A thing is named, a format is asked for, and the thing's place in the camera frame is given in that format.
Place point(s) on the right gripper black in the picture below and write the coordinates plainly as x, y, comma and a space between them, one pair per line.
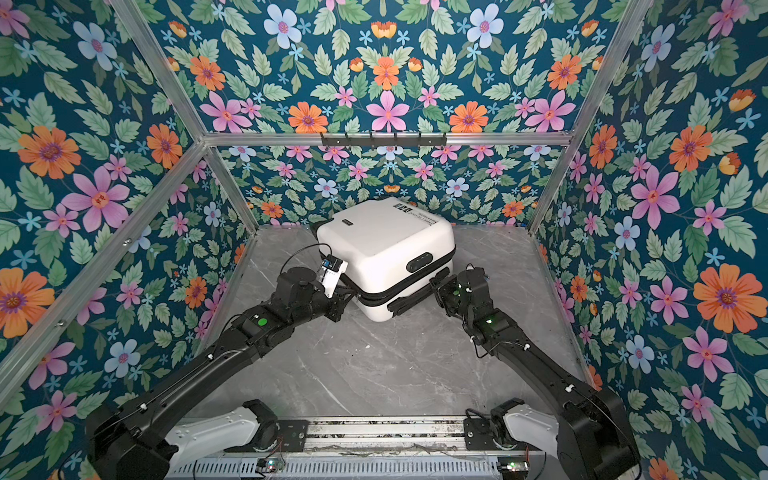
441, 290

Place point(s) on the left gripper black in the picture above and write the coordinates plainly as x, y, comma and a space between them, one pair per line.
340, 301

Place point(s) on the white hard-shell suitcase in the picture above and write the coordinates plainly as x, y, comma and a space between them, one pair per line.
392, 250

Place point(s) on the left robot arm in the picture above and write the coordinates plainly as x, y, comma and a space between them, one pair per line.
146, 437

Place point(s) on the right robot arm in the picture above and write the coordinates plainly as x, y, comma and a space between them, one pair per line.
586, 430

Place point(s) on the black hook rack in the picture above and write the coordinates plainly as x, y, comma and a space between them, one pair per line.
372, 140

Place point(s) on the white vent grille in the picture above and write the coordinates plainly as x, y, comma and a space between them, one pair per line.
341, 468

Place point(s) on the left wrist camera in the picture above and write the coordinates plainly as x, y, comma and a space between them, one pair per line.
332, 268

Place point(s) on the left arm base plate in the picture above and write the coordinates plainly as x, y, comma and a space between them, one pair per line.
282, 435

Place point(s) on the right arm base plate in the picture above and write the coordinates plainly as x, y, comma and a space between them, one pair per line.
482, 434

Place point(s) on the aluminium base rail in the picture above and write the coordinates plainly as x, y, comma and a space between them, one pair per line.
384, 435

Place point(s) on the aluminium frame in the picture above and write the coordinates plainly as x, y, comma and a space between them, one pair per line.
19, 363

